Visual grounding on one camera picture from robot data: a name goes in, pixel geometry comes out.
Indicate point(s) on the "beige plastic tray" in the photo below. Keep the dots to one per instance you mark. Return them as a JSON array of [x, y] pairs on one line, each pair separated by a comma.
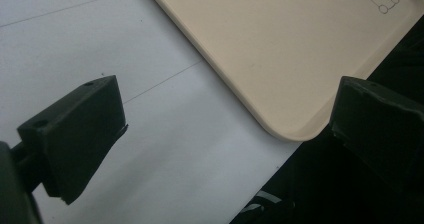
[[283, 50]]

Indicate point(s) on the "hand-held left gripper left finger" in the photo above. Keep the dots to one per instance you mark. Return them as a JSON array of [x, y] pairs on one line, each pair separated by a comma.
[[78, 130]]

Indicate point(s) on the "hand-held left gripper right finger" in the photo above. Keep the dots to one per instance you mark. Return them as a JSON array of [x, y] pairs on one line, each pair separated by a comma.
[[376, 134]]

